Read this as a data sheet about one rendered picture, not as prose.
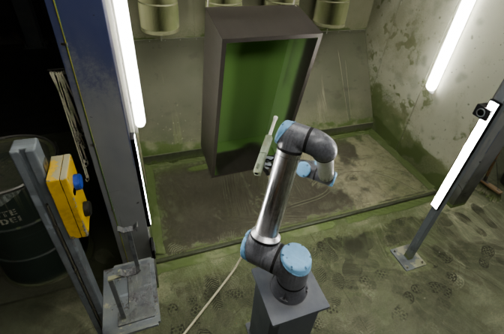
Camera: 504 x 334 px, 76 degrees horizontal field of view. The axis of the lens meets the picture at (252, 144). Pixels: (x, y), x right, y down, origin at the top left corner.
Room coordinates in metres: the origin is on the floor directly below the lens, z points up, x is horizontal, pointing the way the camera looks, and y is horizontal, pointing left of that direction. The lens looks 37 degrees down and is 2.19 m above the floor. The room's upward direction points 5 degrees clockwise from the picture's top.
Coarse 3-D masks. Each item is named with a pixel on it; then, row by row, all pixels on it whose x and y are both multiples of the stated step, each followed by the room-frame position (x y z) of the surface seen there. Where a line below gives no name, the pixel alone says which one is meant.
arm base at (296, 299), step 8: (272, 280) 0.91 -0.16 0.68; (272, 288) 0.87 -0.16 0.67; (280, 288) 0.84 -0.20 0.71; (304, 288) 0.86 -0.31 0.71; (280, 296) 0.83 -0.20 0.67; (288, 296) 0.82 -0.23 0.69; (296, 296) 0.82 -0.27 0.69; (304, 296) 0.84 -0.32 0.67; (288, 304) 0.81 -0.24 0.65; (296, 304) 0.81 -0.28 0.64
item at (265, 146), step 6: (276, 120) 1.95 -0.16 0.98; (270, 132) 1.84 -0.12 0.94; (270, 138) 1.78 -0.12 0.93; (264, 144) 1.74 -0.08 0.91; (270, 144) 1.76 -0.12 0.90; (264, 150) 1.69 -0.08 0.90; (258, 156) 1.65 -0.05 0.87; (264, 156) 1.65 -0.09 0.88; (258, 162) 1.60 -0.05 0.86; (264, 162) 1.62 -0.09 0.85; (258, 168) 1.56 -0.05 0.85; (264, 168) 1.66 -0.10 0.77; (258, 174) 1.54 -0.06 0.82
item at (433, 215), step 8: (496, 96) 1.61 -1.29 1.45; (496, 120) 1.58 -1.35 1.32; (488, 128) 1.57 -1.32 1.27; (480, 144) 1.58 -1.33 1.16; (464, 168) 1.57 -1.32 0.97; (456, 184) 1.58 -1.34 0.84; (432, 208) 1.61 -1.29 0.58; (440, 208) 1.58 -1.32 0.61; (432, 216) 1.58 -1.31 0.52; (424, 224) 1.59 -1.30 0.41; (432, 224) 1.58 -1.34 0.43; (424, 232) 1.57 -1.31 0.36; (416, 240) 1.59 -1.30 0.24; (408, 248) 1.61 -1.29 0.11; (416, 248) 1.58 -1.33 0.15; (408, 256) 1.58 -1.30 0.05
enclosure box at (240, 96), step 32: (224, 32) 1.70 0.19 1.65; (256, 32) 1.76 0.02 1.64; (288, 32) 1.81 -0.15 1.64; (320, 32) 1.88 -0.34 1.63; (224, 64) 1.67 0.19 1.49; (256, 64) 2.18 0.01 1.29; (288, 64) 2.19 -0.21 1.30; (224, 96) 2.14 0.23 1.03; (256, 96) 2.25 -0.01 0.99; (288, 96) 2.13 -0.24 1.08; (224, 128) 2.22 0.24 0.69; (256, 128) 2.35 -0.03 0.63; (224, 160) 2.05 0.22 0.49
